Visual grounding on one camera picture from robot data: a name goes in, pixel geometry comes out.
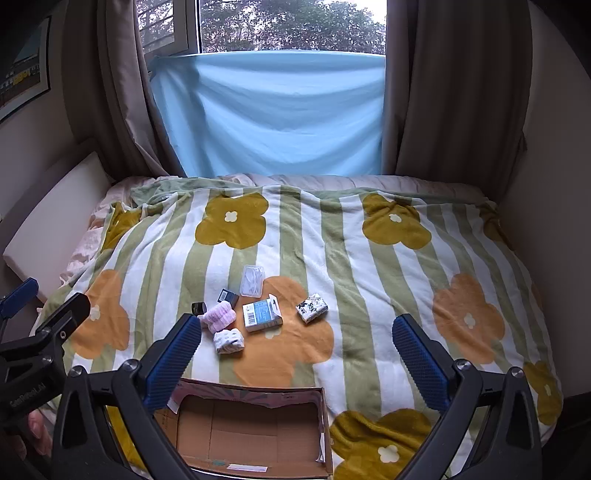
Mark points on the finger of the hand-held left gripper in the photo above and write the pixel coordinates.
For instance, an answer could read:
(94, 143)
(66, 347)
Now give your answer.
(64, 321)
(21, 293)

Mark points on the wall poster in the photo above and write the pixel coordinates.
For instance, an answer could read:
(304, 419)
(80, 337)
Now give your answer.
(23, 64)

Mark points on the striped flower print blanket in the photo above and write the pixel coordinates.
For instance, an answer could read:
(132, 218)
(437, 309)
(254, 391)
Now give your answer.
(323, 240)

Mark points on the black and white patterned packet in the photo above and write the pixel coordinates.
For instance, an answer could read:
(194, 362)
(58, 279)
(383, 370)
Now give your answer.
(312, 309)

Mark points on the pink rolled towel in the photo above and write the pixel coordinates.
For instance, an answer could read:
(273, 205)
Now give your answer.
(218, 317)

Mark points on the small black box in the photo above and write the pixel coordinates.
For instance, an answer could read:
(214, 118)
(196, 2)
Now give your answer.
(228, 298)

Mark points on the white window frame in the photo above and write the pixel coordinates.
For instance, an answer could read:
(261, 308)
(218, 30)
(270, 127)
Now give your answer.
(184, 27)

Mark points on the person's left hand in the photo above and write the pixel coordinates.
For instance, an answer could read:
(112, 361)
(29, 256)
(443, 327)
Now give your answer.
(39, 431)

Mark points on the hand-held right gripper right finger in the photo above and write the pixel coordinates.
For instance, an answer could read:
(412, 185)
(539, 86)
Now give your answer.
(420, 364)

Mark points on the light blue cloth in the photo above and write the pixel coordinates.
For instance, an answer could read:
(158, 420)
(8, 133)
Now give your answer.
(277, 115)

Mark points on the small round cosmetic jar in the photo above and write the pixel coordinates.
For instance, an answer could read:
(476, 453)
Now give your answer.
(198, 308)

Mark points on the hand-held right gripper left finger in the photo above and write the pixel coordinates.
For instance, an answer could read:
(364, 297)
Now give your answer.
(175, 360)

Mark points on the cardboard box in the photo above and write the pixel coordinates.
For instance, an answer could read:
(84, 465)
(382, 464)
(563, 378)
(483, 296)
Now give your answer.
(240, 424)

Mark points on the clear plastic case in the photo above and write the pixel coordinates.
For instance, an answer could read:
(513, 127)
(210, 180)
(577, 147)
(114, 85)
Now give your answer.
(252, 279)

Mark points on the white patterned rolled socks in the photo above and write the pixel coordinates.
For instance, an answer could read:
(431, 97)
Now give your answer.
(228, 342)

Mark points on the white paper strip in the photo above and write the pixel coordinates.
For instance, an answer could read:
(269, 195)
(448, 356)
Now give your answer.
(247, 468)

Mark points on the blue and white carton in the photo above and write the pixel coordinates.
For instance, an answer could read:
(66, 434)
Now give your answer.
(262, 314)

